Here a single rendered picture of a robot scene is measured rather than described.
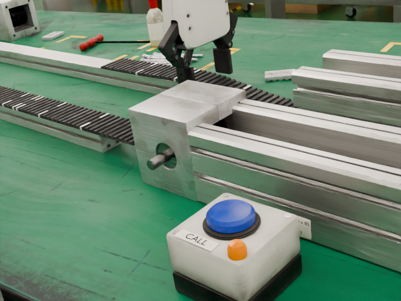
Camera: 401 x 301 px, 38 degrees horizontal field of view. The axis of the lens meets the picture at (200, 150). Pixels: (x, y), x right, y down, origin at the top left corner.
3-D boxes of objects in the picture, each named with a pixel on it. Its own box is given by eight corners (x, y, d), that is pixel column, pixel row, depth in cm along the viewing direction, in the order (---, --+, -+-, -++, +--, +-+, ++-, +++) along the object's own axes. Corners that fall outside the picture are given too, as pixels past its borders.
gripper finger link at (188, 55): (184, 20, 85) (193, 54, 88) (162, 33, 82) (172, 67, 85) (198, 21, 83) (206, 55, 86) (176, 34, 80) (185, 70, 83)
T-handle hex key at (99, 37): (78, 51, 126) (76, 43, 125) (99, 40, 133) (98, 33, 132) (141, 52, 120) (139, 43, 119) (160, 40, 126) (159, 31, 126)
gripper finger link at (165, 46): (188, 6, 84) (197, 42, 87) (152, 28, 80) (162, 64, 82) (194, 6, 83) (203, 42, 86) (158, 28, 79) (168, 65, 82)
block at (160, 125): (126, 192, 67) (110, 116, 63) (197, 149, 75) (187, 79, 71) (182, 213, 61) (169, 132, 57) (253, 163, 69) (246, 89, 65)
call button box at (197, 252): (174, 291, 50) (163, 230, 47) (243, 235, 56) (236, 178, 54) (247, 328, 45) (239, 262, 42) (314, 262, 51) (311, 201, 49)
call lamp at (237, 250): (223, 256, 44) (221, 243, 43) (236, 246, 45) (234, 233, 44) (239, 263, 43) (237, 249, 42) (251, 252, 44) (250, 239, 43)
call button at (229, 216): (198, 235, 48) (195, 214, 47) (228, 211, 50) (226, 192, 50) (236, 249, 45) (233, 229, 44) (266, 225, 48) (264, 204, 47)
